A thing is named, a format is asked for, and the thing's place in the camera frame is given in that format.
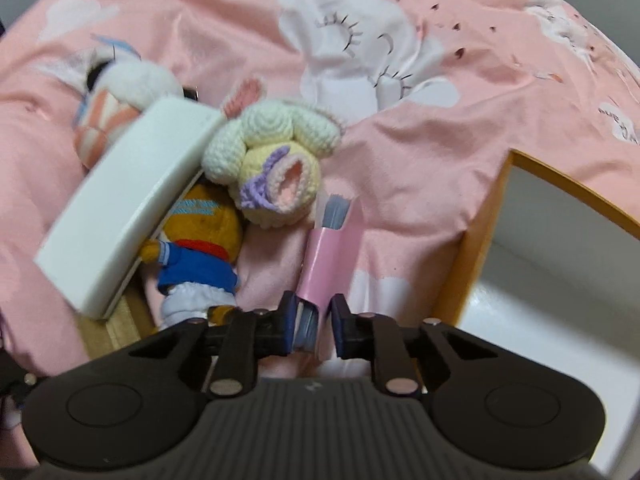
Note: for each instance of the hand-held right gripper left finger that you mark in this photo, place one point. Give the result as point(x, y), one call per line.
point(287, 322)

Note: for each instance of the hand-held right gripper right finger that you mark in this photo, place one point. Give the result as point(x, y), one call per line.
point(342, 325)

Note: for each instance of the pink pouch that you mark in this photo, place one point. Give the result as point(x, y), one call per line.
point(330, 260)

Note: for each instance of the white rectangular box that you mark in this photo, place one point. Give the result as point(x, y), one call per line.
point(125, 200)

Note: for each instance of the orange-rimmed cardboard container box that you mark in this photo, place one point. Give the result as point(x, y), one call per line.
point(550, 270)

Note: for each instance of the pink printed blanket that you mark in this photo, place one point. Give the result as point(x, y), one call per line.
point(450, 160)

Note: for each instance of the cream crochet bunny doll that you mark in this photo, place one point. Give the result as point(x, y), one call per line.
point(270, 125)

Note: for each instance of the small black object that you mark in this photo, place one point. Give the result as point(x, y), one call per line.
point(191, 94)

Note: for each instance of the white striped plush toy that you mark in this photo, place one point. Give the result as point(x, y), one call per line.
point(140, 80)

